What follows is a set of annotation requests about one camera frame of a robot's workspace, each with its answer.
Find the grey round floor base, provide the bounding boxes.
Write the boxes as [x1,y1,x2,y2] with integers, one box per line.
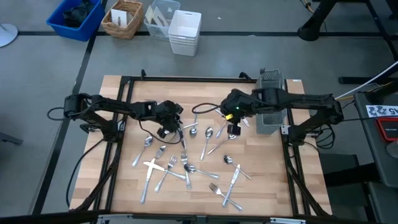
[0,23,19,49]

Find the grey plastic cutlery basket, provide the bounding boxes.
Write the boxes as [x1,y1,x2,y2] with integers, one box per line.
[255,68,289,135]

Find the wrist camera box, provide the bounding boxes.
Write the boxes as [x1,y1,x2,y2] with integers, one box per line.
[226,123,241,136]
[156,126,171,139]

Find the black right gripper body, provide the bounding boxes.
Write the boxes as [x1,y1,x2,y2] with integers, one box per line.
[223,111,244,126]

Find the black bench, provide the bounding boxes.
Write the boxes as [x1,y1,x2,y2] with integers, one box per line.
[320,154,398,224]

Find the clear plastic bin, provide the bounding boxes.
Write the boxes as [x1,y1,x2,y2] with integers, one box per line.
[143,0,181,42]

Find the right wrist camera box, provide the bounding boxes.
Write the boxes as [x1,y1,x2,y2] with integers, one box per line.
[226,123,241,136]

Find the white cable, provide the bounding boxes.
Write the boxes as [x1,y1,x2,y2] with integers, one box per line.
[334,60,398,100]

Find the white card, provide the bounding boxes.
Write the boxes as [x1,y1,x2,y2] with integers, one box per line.
[110,8,129,27]

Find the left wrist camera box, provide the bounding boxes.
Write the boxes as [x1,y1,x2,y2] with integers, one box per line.
[156,126,171,139]

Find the black floor rail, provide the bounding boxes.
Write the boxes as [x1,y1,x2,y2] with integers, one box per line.
[338,76,398,85]

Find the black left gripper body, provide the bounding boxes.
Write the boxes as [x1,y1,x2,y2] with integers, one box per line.
[154,100,184,131]

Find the beige card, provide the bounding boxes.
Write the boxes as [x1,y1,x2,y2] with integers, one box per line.
[151,6,170,27]
[144,5,155,24]

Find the black floor object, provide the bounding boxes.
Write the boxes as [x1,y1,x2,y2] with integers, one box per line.
[0,132,24,146]

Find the red and black device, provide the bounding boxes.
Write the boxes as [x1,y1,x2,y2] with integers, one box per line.
[374,116,398,142]

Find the white printed label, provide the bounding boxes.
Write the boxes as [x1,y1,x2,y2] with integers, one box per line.
[365,105,398,119]

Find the black stand base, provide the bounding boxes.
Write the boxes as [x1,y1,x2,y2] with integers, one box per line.
[297,0,340,42]

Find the yellow hanging cable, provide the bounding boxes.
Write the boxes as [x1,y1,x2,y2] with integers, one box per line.
[300,0,313,14]

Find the wicker basket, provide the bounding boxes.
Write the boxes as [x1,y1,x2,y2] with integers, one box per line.
[101,0,144,40]

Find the white stacked plastic bins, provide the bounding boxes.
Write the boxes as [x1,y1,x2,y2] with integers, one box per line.
[168,9,202,57]

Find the blue plastic bin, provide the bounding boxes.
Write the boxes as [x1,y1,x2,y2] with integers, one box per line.
[45,0,106,42]

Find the black arm base cable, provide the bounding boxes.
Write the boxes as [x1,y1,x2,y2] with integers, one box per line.
[65,138,105,208]
[310,123,336,150]

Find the black cloth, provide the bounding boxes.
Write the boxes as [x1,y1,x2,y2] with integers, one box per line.
[63,0,96,28]

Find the grey cart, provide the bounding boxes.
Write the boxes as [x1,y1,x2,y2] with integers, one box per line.
[353,81,398,189]

